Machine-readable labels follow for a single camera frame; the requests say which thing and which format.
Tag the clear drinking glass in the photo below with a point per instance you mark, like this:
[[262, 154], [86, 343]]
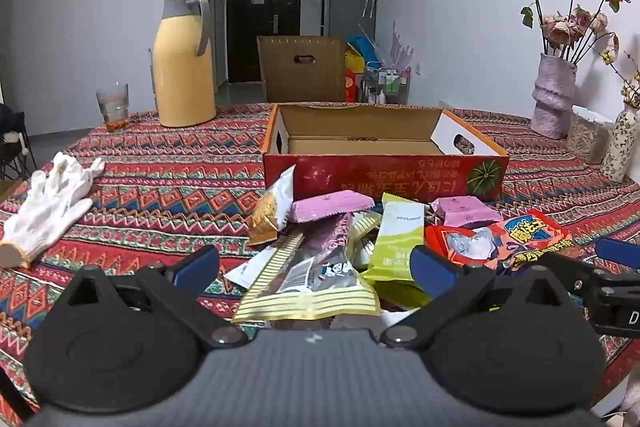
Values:
[[112, 107]]

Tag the black chair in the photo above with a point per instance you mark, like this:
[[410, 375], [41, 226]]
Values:
[[15, 142]]

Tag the orange beige snack packet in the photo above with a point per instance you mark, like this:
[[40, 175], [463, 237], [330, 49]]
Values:
[[270, 207]]

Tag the pink textured vase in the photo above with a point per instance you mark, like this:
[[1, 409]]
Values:
[[552, 97]]

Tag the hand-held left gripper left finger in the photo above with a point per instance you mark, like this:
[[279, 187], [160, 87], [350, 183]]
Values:
[[197, 269]]

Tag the brown cardboard box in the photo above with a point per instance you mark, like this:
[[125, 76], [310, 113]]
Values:
[[285, 77]]

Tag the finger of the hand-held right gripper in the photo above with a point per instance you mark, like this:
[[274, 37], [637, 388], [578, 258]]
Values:
[[620, 253]]

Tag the yellow thermos jug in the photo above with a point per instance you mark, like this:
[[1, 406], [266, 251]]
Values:
[[182, 72]]

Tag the blue plastic item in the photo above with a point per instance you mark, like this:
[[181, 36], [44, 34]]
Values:
[[362, 47]]

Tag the yellow bag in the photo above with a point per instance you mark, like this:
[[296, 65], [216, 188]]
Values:
[[353, 61]]

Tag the dark entrance door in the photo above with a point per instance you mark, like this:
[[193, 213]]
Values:
[[240, 32]]

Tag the pink dried grass bunch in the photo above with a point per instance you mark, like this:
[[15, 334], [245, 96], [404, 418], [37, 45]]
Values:
[[402, 47]]

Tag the clear jar of seeds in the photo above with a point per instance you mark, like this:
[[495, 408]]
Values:
[[587, 139]]

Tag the red cartoon snack packet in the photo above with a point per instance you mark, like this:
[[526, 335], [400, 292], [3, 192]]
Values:
[[500, 242]]

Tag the dried pink rose bouquet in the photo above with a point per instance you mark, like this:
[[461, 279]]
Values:
[[565, 24]]

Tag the yellow striped grey snack packet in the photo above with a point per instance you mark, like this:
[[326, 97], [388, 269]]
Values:
[[310, 292]]

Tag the light green snack packet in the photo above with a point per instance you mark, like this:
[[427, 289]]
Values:
[[395, 242]]

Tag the red cardboard box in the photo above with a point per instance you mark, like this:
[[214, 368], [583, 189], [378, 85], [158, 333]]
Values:
[[380, 177]]

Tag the yellow dried flower sprig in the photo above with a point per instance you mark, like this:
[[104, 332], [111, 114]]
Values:
[[631, 87]]

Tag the pink snack packet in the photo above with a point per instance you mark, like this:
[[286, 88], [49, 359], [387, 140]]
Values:
[[330, 205], [462, 209]]

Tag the red gift box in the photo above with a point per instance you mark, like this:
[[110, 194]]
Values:
[[354, 86]]

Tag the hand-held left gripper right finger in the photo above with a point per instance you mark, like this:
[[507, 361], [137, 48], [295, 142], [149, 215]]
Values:
[[431, 272]]

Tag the colourful patterned tablecloth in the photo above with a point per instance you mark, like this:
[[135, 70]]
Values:
[[165, 187]]

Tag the white cotton glove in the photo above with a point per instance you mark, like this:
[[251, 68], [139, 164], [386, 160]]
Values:
[[50, 202]]

